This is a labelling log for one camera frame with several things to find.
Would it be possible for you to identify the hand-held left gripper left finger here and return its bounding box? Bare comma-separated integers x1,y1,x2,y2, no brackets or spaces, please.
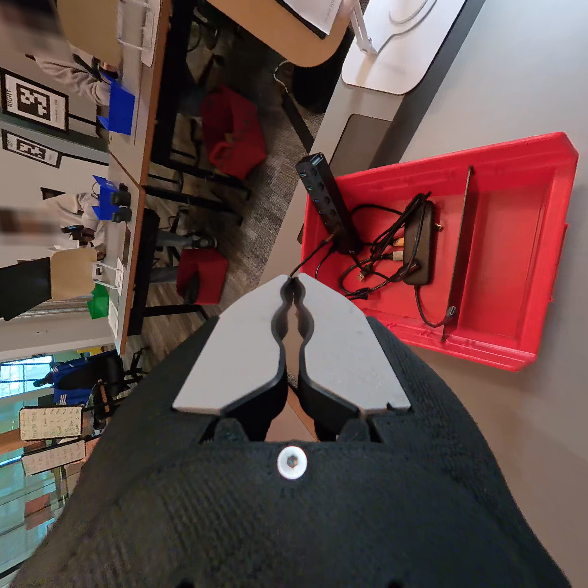
172,274,295,418

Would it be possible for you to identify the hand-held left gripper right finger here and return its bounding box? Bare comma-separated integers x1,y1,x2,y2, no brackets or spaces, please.
294,273,412,419

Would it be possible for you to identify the black USB hub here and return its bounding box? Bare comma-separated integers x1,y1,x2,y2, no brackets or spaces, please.
402,201,437,286
295,154,364,256

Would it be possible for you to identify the red plastic bin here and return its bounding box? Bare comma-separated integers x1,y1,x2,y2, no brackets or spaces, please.
298,132,580,373

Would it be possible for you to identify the wood-edged desk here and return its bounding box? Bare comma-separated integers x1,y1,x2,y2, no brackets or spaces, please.
107,0,252,191
108,154,244,354

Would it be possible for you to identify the small green bin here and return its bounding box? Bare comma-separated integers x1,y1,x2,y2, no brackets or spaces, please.
86,284,112,321

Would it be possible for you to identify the white desk stand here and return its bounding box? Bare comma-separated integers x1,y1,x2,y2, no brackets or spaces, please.
92,256,126,290
116,0,160,68
341,0,470,96

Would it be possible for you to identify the black bin divider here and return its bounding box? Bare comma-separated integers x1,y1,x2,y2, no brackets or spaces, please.
441,165,475,344

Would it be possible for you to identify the chair with blue jacket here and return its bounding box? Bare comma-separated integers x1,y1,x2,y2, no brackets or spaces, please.
33,355,126,406

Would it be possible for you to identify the plain wooden board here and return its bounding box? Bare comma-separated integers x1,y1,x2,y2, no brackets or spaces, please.
56,0,162,69
50,247,98,300

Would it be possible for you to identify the blue plastic bin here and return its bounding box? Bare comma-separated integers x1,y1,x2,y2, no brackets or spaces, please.
96,75,137,137
91,174,121,222

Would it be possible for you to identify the black panel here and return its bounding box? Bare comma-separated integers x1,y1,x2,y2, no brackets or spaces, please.
0,256,52,322

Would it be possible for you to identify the black-framed marker sign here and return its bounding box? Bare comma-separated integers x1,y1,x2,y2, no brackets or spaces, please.
1,130,63,170
0,67,70,135

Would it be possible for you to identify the wooden instruction board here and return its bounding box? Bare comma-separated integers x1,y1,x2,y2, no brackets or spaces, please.
206,0,360,70

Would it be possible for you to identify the braided black USB cable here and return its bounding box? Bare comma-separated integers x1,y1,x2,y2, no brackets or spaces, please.
339,255,407,300

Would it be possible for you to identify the thick black hub cable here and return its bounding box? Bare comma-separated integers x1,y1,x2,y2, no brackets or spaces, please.
351,192,435,276

